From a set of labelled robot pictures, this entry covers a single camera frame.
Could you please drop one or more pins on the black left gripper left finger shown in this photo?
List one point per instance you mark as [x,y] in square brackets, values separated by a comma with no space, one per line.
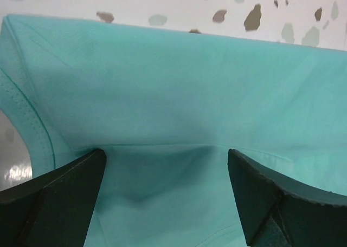
[54,209]

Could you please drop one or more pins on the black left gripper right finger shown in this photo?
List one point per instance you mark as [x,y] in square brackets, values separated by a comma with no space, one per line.
[276,210]

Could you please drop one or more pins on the mint green t-shirt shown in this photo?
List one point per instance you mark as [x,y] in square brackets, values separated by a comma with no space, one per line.
[166,107]

